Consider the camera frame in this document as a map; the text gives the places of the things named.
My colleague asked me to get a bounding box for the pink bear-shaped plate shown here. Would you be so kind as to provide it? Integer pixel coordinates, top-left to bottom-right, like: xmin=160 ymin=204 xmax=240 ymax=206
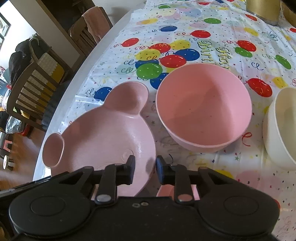
xmin=42 ymin=81 xmax=156 ymax=196

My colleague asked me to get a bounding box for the pink bowl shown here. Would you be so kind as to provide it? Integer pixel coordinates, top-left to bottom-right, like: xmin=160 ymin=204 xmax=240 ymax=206
xmin=156 ymin=63 xmax=252 ymax=153

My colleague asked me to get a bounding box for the cream bowl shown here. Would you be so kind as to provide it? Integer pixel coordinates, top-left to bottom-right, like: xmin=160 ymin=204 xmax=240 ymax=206
xmin=263 ymin=87 xmax=295 ymax=171

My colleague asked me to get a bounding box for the wooden chair black seat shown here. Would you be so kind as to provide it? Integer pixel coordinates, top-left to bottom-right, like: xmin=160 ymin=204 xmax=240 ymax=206
xmin=6 ymin=53 xmax=71 ymax=132

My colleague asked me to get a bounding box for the wooden chair with towel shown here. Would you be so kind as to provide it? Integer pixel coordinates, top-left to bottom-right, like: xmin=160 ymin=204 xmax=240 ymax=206
xmin=68 ymin=6 xmax=113 ymax=57

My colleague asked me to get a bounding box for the pink towel on chair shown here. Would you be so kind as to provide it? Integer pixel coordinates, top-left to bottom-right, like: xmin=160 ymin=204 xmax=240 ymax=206
xmin=82 ymin=6 xmax=113 ymax=43

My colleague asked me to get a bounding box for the gold thermos jug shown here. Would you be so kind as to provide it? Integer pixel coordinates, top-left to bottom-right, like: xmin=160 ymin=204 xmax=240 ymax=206
xmin=246 ymin=0 xmax=280 ymax=26

